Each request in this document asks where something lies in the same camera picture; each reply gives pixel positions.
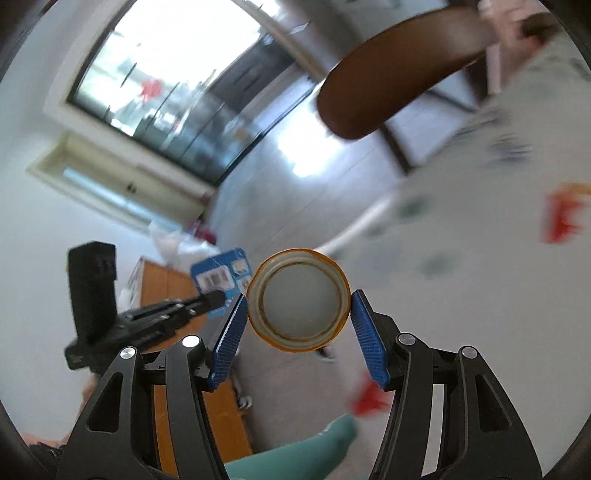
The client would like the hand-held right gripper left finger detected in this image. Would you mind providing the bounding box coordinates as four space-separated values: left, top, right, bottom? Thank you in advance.
55 292 249 480

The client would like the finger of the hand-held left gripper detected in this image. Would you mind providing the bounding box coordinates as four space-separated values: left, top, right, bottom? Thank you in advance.
182 290 227 320

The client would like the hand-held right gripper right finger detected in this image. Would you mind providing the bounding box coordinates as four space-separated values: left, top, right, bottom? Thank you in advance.
350 290 543 480

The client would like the blue carton box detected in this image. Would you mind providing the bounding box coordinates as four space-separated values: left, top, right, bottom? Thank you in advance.
190 248 250 319

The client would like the roll of clear tape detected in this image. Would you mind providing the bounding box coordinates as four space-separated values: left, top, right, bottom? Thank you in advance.
247 248 352 355

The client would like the person's left forearm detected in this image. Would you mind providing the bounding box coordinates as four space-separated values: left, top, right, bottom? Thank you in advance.
78 375 100 414

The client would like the clear plastic bag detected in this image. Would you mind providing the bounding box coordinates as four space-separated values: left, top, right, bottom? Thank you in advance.
148 222 222 271

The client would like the dark red object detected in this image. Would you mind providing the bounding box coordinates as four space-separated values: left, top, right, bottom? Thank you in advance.
191 219 218 245

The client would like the orange wooden cabinet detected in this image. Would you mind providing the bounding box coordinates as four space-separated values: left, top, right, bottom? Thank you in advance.
131 257 254 476

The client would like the white printed blanket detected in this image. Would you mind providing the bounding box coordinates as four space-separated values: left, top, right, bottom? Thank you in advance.
323 32 591 476

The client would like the person's teal trouser leg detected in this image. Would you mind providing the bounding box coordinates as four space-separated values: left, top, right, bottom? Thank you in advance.
224 413 361 480

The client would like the cream low cabinet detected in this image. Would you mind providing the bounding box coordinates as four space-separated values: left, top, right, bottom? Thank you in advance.
28 131 215 232

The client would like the large glass window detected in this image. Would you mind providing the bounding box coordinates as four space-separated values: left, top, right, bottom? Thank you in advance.
67 0 319 185

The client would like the round brown wooden table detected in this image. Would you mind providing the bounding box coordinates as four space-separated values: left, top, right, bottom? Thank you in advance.
316 7 495 139

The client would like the pink cloth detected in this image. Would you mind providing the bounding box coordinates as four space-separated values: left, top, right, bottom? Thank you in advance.
478 0 561 95

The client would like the white cable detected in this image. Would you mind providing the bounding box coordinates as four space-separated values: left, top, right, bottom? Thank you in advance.
233 369 254 411

